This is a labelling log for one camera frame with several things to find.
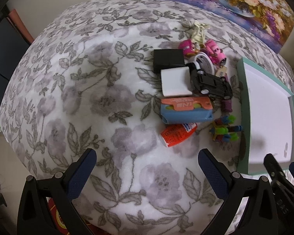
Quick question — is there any floral grey white blanket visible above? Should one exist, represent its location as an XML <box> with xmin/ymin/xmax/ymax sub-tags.
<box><xmin>0</xmin><ymin>0</ymin><xmax>294</xmax><ymax>235</ymax></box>

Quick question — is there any flower vase painting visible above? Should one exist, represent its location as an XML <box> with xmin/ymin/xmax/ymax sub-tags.
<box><xmin>171</xmin><ymin>0</ymin><xmax>294</xmax><ymax>52</ymax></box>

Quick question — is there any pink pup toy figure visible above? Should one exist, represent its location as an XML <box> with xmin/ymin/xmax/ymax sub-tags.
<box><xmin>178</xmin><ymin>39</ymin><xmax>208</xmax><ymax>57</ymax></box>

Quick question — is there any colourful fidget spinner toy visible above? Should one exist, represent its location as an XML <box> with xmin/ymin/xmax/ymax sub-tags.
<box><xmin>209</xmin><ymin>115</ymin><xmax>243</xmax><ymax>143</ymax></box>

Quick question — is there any orange blue card case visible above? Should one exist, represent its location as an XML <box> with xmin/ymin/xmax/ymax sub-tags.
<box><xmin>160</xmin><ymin>97</ymin><xmax>213</xmax><ymax>125</ymax></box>

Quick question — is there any patterned gold lighter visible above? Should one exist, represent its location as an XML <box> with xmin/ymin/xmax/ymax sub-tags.
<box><xmin>214</xmin><ymin>65</ymin><xmax>227</xmax><ymax>78</ymax></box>

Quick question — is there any teal rimmed white tray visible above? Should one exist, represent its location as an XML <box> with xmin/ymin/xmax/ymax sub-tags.
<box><xmin>236</xmin><ymin>58</ymin><xmax>294</xmax><ymax>175</ymax></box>

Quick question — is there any black power adapter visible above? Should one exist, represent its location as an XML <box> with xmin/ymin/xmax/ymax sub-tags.
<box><xmin>152</xmin><ymin>49</ymin><xmax>185</xmax><ymax>74</ymax></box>

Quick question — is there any pink smart watch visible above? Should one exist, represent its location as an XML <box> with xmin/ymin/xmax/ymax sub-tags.
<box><xmin>205</xmin><ymin>39</ymin><xmax>227</xmax><ymax>66</ymax></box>

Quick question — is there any white rectangular box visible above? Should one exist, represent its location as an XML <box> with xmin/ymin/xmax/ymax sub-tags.
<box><xmin>161</xmin><ymin>67</ymin><xmax>193</xmax><ymax>97</ymax></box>

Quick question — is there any orange tube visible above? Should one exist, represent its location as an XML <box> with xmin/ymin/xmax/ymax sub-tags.
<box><xmin>160</xmin><ymin>123</ymin><xmax>198</xmax><ymax>147</ymax></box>

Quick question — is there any purple small clip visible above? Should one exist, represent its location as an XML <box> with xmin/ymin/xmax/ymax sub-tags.
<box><xmin>221</xmin><ymin>99</ymin><xmax>233</xmax><ymax>113</ymax></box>

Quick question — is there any black toy car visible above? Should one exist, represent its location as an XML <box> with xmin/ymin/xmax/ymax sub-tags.
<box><xmin>190</xmin><ymin>70</ymin><xmax>233</xmax><ymax>100</ymax></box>

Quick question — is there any cream plastic clip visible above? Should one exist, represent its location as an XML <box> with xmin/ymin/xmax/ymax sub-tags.
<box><xmin>191</xmin><ymin>21</ymin><xmax>210</xmax><ymax>44</ymax></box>

